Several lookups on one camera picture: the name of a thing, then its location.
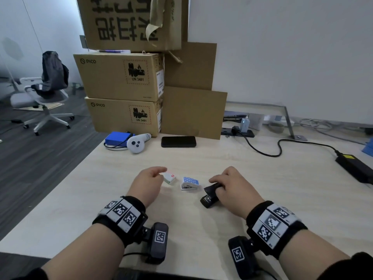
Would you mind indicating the grey metal desk riser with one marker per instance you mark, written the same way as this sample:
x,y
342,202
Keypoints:
x,y
287,116

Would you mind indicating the dark laptop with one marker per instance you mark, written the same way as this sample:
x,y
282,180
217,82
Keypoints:
x,y
233,116

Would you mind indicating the white handheld controller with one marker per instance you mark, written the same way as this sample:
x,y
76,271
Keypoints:
x,y
137,144

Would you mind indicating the white blue plug charger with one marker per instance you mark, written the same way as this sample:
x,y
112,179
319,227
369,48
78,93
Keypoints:
x,y
245,123

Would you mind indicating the black marker wristband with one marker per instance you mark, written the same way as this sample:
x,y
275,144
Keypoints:
x,y
274,227
122,215

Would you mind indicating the black power strip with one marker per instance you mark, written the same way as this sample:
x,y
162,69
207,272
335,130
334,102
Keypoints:
x,y
247,133

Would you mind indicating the person's right thumb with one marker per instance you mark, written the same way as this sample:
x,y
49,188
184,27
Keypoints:
x,y
217,180

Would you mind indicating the blue dotted mini stapler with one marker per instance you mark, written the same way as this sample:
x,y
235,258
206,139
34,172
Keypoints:
x,y
190,183

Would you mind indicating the loose brown paper tape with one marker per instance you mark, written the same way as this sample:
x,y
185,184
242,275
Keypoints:
x,y
154,20

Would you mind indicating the cardboard box with narrow label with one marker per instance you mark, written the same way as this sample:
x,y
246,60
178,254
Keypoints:
x,y
122,116

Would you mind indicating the black power adapter brick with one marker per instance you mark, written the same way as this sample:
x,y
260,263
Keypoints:
x,y
354,167

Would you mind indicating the cardboard box with wide label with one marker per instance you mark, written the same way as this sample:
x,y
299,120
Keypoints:
x,y
116,77

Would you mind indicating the black sleeve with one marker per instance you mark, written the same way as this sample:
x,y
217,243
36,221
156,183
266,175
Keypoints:
x,y
352,268
32,275

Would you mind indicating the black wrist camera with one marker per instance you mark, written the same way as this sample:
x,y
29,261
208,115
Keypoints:
x,y
157,244
240,258

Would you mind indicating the person's right forearm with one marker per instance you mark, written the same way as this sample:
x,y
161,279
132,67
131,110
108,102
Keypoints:
x,y
311,256

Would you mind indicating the white office chair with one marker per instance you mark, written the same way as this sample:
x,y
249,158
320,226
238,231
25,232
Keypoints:
x,y
43,102

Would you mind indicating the black smartphone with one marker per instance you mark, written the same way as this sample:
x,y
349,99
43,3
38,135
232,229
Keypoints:
x,y
178,142

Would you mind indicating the person's left fingers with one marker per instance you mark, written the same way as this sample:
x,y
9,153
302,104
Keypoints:
x,y
158,171

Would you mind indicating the small white staple box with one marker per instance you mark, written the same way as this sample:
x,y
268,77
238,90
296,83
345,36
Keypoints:
x,y
169,178

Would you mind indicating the grey tape roll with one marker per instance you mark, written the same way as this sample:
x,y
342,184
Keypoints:
x,y
276,127

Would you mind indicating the large flat cardboard sheet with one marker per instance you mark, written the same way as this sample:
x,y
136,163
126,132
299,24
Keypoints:
x,y
193,113

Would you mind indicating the black stapler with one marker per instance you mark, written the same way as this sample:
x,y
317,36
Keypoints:
x,y
208,198

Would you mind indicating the person's left forearm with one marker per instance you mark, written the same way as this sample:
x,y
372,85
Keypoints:
x,y
87,253

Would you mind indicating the blue plastic part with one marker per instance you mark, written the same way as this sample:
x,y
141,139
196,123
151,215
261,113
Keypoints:
x,y
368,148

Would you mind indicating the blue battery pack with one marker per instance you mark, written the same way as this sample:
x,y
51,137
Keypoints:
x,y
118,138

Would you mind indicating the large printed cardboard box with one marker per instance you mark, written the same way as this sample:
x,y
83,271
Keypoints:
x,y
122,23

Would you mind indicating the person's right hand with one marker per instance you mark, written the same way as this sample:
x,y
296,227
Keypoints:
x,y
240,192

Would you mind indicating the person's left hand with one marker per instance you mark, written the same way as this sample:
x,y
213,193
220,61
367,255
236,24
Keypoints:
x,y
144,185

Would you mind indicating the dark jacket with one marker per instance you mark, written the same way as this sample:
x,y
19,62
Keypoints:
x,y
54,72

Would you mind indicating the small flat cardboard sheet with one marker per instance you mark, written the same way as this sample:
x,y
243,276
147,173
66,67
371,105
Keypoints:
x,y
192,67

